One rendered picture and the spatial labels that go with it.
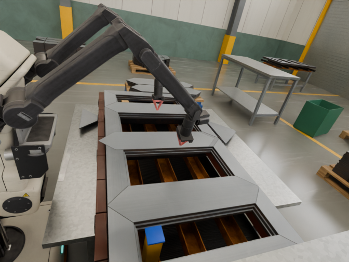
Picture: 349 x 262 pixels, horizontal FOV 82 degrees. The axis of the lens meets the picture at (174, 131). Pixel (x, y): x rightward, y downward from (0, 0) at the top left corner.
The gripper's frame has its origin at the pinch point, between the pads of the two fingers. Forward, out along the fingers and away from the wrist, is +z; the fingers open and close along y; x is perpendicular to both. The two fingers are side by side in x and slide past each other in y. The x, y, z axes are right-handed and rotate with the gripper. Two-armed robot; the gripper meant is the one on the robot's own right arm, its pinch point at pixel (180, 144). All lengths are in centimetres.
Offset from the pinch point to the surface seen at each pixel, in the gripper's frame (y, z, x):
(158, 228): -42.0, -4.8, 20.7
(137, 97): 81, 31, 12
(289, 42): 702, 161, -748
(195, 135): 18.6, 14.4, -19.0
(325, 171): 25, 98, -234
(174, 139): 14.8, 13.0, -2.7
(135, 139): 15.9, 12.7, 21.4
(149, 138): 16.8, 13.2, 12.7
